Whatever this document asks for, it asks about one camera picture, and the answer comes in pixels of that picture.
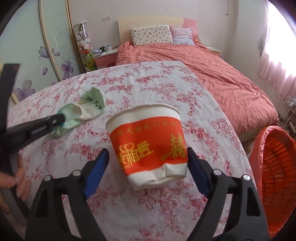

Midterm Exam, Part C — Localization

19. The plush toy display tube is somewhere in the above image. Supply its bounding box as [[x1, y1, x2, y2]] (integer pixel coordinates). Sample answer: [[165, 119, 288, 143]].
[[74, 22, 97, 72]]

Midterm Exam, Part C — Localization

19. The floral glass wardrobe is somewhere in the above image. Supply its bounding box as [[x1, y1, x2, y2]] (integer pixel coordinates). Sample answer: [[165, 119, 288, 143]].
[[1, 1, 83, 102]]

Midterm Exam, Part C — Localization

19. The orange plastic laundry basket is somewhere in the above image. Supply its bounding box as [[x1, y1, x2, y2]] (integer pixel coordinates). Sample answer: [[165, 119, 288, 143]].
[[249, 126, 295, 238]]

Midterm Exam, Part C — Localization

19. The light green sock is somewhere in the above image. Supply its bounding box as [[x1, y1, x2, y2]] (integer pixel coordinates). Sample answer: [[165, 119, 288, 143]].
[[52, 87, 106, 138]]

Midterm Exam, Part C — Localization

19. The pink striped pillow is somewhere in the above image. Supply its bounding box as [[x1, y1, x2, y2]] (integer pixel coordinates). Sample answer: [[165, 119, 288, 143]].
[[170, 26, 195, 46]]

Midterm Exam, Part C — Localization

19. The floral white pillow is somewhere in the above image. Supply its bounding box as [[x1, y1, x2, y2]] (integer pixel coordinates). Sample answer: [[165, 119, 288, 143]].
[[130, 25, 173, 47]]

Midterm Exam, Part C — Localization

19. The salmon pink bed duvet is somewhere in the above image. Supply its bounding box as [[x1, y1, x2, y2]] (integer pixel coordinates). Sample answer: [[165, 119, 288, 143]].
[[116, 41, 278, 134]]

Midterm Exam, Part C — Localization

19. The floral pink white tablecloth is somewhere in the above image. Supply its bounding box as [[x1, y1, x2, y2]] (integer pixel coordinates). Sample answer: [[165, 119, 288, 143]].
[[8, 61, 252, 240]]

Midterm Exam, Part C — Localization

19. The beige pink headboard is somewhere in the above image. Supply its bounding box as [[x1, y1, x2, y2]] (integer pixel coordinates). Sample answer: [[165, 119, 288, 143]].
[[117, 15, 200, 46]]

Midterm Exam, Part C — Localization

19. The white wire rack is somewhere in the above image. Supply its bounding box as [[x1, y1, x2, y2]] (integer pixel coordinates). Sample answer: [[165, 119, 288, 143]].
[[278, 95, 295, 137]]

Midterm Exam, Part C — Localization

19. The white mug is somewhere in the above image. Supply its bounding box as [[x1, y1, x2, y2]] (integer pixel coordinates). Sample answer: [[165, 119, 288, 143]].
[[105, 45, 112, 52]]

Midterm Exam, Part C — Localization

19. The pink white nightstand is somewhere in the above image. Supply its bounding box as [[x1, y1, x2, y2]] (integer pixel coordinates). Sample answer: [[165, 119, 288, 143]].
[[94, 49, 117, 69]]

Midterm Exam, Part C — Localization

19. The person's left hand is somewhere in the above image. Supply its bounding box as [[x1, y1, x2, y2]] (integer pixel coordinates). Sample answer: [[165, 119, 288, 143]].
[[1, 154, 29, 201]]

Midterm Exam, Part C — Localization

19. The pink window curtain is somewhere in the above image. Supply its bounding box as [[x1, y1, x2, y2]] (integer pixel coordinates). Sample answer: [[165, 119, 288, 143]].
[[258, 1, 295, 98]]

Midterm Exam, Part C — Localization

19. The white wall socket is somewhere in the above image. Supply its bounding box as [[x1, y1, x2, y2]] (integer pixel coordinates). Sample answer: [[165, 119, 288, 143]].
[[101, 15, 112, 22]]

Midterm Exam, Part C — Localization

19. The orange white paper cup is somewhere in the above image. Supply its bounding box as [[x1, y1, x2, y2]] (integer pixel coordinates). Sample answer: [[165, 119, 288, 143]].
[[106, 103, 188, 191]]

